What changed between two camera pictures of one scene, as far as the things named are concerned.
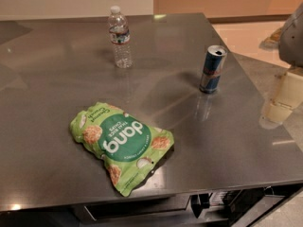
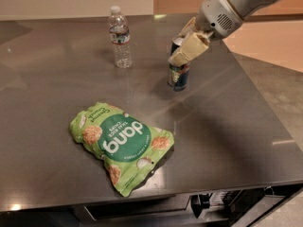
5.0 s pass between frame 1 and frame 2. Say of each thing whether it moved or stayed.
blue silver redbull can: moved
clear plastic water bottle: stayed
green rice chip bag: stayed
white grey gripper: moved
